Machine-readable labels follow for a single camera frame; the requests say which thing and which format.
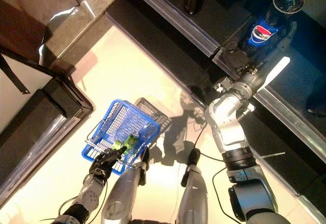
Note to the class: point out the silver right robot leg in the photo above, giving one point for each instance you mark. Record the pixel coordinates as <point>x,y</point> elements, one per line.
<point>193,191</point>

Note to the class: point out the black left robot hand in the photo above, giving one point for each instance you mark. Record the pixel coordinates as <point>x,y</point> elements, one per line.
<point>104,163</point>

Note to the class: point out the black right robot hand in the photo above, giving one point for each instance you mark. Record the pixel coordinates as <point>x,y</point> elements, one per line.
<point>235,56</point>

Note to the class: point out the white flat plastic strip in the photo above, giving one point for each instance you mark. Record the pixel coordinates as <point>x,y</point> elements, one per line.
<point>276,71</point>

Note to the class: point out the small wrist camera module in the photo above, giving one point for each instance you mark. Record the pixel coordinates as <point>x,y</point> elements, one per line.
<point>224,84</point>

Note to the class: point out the Pepsi cola bottle blue cap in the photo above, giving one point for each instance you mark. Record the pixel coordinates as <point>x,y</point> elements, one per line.
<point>318,99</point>
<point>265,30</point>

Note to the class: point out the black shelf base plinth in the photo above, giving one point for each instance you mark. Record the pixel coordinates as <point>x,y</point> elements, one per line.
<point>158,43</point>

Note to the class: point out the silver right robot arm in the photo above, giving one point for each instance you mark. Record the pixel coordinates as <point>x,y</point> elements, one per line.
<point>229,122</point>

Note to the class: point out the black low display stand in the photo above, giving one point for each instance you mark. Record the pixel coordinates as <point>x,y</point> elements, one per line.
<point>51,112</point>

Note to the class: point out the blue plastic shopping basket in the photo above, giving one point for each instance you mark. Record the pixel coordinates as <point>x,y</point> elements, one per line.
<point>122,117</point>

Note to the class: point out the green soda can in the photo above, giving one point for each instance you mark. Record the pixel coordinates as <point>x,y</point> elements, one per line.
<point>131,140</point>

